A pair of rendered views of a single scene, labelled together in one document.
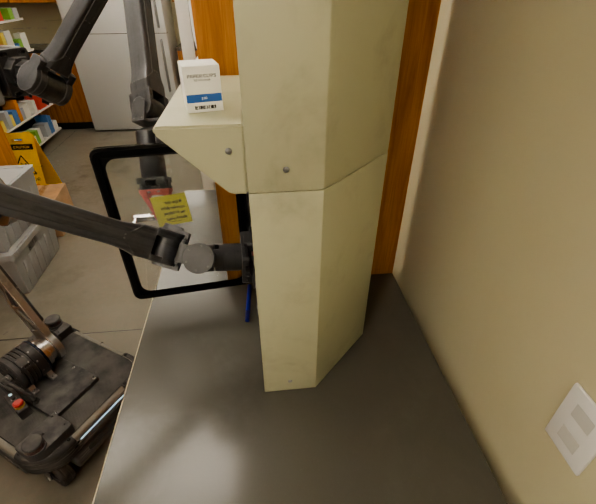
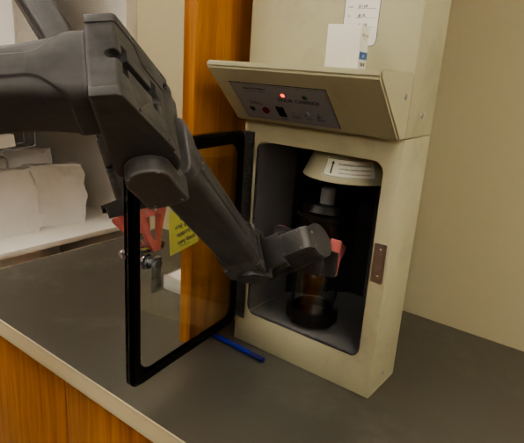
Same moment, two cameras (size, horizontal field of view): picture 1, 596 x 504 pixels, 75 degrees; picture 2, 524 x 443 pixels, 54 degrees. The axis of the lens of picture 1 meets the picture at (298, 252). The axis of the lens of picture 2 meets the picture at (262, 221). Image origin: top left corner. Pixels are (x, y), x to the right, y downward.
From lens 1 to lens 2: 0.83 m
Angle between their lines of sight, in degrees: 46
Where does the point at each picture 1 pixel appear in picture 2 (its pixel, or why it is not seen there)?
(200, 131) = (399, 76)
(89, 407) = not seen: outside the picture
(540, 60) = (464, 50)
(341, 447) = (466, 395)
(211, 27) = (209, 14)
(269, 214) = (409, 160)
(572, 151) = (515, 98)
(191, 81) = (362, 39)
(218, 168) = (399, 113)
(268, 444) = (429, 427)
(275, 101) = (428, 55)
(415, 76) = not seen: hidden behind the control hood
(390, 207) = not seen: hidden behind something
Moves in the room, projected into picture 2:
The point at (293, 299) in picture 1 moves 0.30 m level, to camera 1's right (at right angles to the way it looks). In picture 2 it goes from (402, 256) to (470, 227)
